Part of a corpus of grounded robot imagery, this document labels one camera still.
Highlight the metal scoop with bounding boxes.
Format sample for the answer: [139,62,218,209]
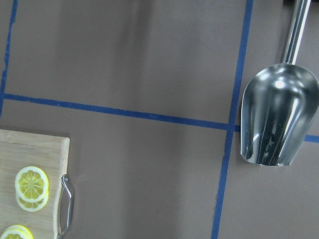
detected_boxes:
[240,0,319,166]

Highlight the lemon slice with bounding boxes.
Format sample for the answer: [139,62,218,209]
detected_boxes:
[15,193,49,213]
[15,166,49,203]
[0,225,33,239]

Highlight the bamboo cutting board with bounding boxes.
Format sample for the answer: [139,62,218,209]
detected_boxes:
[0,129,74,239]

